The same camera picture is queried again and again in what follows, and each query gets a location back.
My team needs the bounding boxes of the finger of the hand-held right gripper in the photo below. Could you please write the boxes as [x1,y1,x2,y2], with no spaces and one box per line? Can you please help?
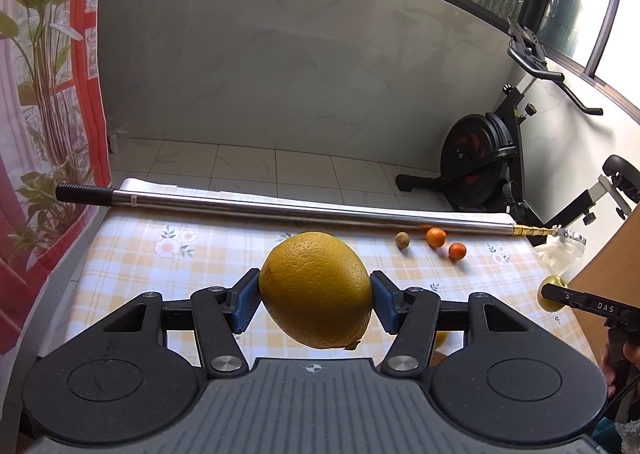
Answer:
[542,283,576,309]

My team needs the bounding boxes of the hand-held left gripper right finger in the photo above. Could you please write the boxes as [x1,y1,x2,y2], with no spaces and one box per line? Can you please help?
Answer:
[371,270,531,377]

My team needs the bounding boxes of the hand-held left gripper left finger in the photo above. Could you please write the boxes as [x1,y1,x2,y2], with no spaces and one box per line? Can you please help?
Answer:
[102,269,261,377]

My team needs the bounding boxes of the yellow lemon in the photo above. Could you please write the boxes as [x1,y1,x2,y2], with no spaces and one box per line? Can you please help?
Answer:
[538,274,568,312]

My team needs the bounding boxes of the large yellow grapefruit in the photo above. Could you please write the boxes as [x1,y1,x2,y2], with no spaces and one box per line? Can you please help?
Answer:
[258,232,373,350]

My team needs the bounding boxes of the person's right hand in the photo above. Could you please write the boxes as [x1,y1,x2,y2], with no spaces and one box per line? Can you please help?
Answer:
[602,340,640,385]

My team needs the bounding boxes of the wooden cabinet panel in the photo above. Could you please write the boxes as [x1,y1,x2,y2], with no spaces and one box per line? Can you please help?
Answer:
[567,204,640,370]

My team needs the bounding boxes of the telescopic metal pole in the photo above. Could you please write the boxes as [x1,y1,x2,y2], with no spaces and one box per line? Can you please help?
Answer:
[55,183,566,237]

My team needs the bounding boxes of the orange checked floral tablecloth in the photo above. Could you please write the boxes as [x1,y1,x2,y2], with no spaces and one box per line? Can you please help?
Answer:
[37,207,601,375]

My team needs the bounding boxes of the black exercise bike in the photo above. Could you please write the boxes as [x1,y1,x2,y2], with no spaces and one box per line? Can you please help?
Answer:
[396,17,640,240]

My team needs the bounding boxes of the narrow black framed window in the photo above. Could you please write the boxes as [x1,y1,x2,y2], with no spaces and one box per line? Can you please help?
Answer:
[520,0,640,122]

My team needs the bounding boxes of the printed wall cloth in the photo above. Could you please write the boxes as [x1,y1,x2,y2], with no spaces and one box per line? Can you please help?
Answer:
[0,0,113,340]

